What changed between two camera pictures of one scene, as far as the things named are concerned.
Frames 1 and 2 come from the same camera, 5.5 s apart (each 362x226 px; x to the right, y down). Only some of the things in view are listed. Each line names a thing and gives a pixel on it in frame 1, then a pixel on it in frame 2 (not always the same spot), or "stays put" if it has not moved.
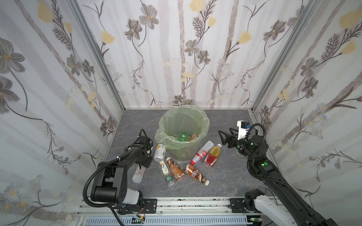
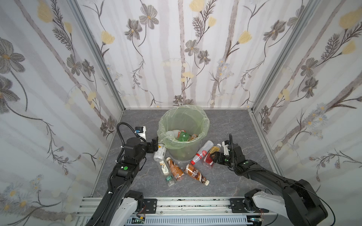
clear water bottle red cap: [138, 175] -> [174, 133]
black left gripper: [145, 160] -> [152, 145]
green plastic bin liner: [186, 118] stays put
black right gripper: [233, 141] -> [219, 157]
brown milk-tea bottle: [193, 136] stays put
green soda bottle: [183, 136] stays put
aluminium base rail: [178, 207] stays put
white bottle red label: [202, 152] stays put
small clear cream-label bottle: [164, 167] stays put
